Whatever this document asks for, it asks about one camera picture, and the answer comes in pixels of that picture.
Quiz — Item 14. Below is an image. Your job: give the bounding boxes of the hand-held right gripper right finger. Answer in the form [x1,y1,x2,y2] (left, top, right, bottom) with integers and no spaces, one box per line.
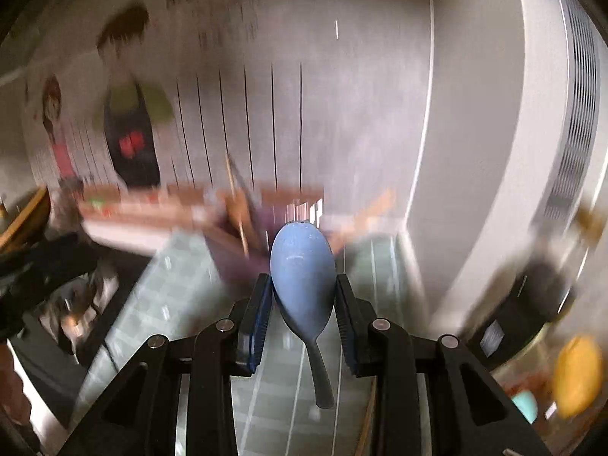
[335,273,552,456]

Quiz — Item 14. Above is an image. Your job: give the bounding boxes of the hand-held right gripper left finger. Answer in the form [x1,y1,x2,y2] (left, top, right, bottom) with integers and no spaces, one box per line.
[59,273,274,456]

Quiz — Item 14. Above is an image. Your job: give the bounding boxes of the blue rice paddle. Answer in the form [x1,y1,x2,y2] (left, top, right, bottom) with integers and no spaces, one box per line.
[270,221,337,409]

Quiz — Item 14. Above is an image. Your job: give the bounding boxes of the purple utensil holder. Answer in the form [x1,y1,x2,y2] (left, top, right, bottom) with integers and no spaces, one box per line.
[209,199,325,287]

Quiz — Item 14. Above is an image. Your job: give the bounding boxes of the wooden chopstick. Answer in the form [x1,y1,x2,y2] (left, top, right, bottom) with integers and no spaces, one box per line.
[224,153,250,260]

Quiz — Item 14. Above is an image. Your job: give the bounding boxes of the person's left forearm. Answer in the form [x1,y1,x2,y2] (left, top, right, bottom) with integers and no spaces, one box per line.
[0,342,33,440]

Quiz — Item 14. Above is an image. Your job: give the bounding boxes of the tan curved wooden rim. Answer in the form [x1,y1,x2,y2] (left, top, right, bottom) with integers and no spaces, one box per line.
[0,187,52,253]

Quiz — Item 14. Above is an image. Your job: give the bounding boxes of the black packet yellow label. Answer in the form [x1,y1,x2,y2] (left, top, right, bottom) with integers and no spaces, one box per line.
[468,256,576,372]

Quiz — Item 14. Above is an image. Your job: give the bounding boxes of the teal cup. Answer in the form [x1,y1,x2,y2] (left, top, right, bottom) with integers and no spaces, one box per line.
[512,389,540,424]

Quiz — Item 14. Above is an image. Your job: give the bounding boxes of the yellow oval object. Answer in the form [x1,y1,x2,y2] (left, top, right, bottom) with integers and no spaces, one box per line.
[551,335,605,421]

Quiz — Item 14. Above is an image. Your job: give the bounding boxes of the white air conditioner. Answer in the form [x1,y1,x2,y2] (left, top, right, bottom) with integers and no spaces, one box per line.
[510,0,608,257]

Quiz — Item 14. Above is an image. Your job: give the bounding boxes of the wall poster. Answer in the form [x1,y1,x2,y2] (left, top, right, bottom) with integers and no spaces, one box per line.
[19,0,435,260]

